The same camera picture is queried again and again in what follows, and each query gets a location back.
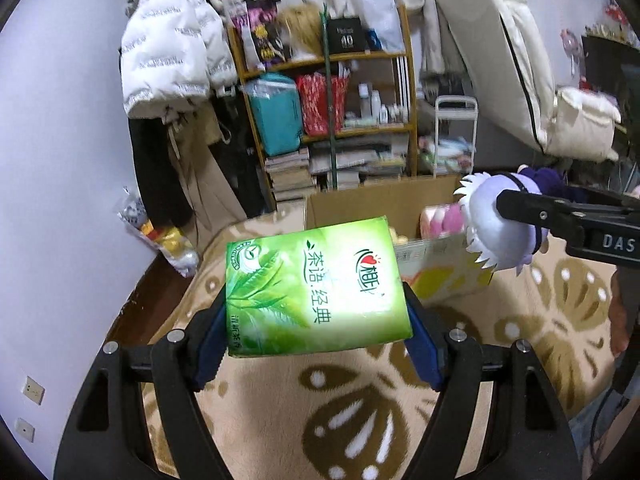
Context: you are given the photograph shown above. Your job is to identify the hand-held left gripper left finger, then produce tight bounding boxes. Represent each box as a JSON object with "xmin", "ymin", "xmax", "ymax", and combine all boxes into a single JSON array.
[{"xmin": 54, "ymin": 290, "xmax": 233, "ymax": 480}]

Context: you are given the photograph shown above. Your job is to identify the white folded mattress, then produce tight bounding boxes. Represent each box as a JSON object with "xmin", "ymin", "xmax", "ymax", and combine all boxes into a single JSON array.
[{"xmin": 434, "ymin": 0, "xmax": 567, "ymax": 154}]

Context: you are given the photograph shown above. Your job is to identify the clear plastic bag of toys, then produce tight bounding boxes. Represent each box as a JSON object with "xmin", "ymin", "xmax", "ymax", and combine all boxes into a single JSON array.
[{"xmin": 117, "ymin": 187, "xmax": 202, "ymax": 279}]

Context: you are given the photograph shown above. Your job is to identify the person's blue pants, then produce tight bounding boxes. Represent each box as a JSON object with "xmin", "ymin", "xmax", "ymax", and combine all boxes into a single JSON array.
[{"xmin": 570, "ymin": 385, "xmax": 640, "ymax": 472}]

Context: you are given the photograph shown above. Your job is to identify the white flat boards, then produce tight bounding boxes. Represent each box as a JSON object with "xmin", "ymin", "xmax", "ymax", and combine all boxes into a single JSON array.
[{"xmin": 395, "ymin": 55, "xmax": 414, "ymax": 124}]

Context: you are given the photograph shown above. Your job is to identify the white trolley cart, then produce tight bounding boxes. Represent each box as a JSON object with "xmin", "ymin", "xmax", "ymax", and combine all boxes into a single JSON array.
[{"xmin": 419, "ymin": 96, "xmax": 479, "ymax": 177}]

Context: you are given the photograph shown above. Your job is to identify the stack of books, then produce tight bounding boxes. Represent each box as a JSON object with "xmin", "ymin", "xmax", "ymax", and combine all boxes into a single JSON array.
[{"xmin": 265, "ymin": 147, "xmax": 322, "ymax": 204}]

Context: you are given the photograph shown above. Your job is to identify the printed cartoon bag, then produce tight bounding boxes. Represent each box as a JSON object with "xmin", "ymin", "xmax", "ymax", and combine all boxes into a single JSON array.
[{"xmin": 234, "ymin": 0, "xmax": 294, "ymax": 70}]

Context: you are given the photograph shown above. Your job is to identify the white plastic bag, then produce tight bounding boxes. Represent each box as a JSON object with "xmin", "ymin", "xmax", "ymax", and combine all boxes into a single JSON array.
[{"xmin": 361, "ymin": 0, "xmax": 407, "ymax": 54}]

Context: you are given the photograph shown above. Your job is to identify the cream cushion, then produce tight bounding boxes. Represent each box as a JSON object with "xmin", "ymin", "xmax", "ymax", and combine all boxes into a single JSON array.
[{"xmin": 546, "ymin": 86, "xmax": 624, "ymax": 164}]

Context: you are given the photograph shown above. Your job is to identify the wooden shelf unit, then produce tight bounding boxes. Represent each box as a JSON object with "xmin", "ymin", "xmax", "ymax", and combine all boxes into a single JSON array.
[{"xmin": 227, "ymin": 4, "xmax": 422, "ymax": 198}]

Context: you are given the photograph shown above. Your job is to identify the stack of magazines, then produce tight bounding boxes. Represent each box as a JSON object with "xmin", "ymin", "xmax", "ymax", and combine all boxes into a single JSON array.
[{"xmin": 309, "ymin": 137, "xmax": 409, "ymax": 189}]

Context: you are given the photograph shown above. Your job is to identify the white-haired plush doll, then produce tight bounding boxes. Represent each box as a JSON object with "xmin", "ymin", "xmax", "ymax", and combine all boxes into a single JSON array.
[{"xmin": 454, "ymin": 164, "xmax": 577, "ymax": 275}]

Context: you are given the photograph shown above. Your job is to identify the beige coat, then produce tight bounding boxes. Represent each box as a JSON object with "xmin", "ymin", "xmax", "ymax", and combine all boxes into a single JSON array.
[{"xmin": 167, "ymin": 102, "xmax": 253, "ymax": 222}]

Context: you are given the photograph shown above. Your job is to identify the cardboard box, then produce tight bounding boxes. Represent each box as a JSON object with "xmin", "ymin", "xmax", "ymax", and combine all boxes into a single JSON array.
[{"xmin": 305, "ymin": 175, "xmax": 497, "ymax": 307}]

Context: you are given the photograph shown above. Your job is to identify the pink swirl plush cushion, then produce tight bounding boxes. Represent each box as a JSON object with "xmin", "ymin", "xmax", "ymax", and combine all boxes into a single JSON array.
[{"xmin": 419, "ymin": 203, "xmax": 466, "ymax": 239}]

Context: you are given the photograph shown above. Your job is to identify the green tissue pack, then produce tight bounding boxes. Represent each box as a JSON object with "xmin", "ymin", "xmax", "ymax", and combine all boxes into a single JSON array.
[{"xmin": 224, "ymin": 216, "xmax": 414, "ymax": 360}]

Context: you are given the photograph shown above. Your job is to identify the person's right hand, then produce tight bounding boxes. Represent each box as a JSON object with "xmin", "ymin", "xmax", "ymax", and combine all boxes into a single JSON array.
[{"xmin": 608, "ymin": 269, "xmax": 640, "ymax": 357}]

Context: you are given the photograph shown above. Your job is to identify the white puffer jacket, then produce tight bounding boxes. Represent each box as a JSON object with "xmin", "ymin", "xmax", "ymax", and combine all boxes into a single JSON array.
[{"xmin": 120, "ymin": 0, "xmax": 237, "ymax": 120}]

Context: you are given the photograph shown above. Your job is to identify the pink desk fan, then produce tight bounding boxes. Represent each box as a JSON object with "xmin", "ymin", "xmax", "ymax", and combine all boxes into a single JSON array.
[{"xmin": 560, "ymin": 28, "xmax": 586, "ymax": 79}]

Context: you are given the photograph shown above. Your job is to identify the black and pink plush figure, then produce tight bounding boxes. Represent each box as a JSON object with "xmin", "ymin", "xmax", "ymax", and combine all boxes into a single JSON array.
[{"xmin": 604, "ymin": 0, "xmax": 632, "ymax": 32}]

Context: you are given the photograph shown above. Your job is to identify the green stick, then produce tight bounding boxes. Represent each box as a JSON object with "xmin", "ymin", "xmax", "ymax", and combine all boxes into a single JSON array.
[{"xmin": 320, "ymin": 2, "xmax": 342, "ymax": 192}]

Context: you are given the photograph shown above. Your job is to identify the black garment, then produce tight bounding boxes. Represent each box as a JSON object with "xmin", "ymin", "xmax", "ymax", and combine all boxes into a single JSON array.
[{"xmin": 127, "ymin": 114, "xmax": 195, "ymax": 229}]

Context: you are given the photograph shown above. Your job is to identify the red patterned gift bag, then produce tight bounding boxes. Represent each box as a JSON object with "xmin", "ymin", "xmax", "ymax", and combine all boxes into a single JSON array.
[{"xmin": 295, "ymin": 72, "xmax": 350, "ymax": 137}]

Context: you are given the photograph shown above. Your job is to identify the blonde wig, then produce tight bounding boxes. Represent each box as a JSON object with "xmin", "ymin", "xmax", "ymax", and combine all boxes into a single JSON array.
[{"xmin": 277, "ymin": 4, "xmax": 327, "ymax": 59}]

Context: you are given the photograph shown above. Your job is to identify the black monitor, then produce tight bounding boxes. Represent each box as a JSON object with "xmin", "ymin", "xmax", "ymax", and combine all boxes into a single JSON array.
[{"xmin": 580, "ymin": 34, "xmax": 640, "ymax": 127}]

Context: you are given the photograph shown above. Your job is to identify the group of white cosmetic bottles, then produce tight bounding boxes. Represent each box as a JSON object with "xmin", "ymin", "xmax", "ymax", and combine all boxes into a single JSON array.
[{"xmin": 344, "ymin": 85, "xmax": 417, "ymax": 129}]

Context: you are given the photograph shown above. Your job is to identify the teal storage bag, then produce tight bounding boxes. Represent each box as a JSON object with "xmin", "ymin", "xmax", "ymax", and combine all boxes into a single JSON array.
[{"xmin": 245, "ymin": 73, "xmax": 305, "ymax": 157}]

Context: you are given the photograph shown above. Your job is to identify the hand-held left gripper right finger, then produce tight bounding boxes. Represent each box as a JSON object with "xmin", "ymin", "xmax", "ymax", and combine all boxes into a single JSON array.
[{"xmin": 402, "ymin": 285, "xmax": 581, "ymax": 480}]

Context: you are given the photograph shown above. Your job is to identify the black gift box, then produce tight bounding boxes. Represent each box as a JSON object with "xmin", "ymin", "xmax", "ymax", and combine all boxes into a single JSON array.
[{"xmin": 326, "ymin": 16, "xmax": 369, "ymax": 54}]

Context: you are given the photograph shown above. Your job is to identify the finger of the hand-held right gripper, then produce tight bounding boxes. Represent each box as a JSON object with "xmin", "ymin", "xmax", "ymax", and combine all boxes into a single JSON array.
[{"xmin": 496, "ymin": 188, "xmax": 588, "ymax": 248}]

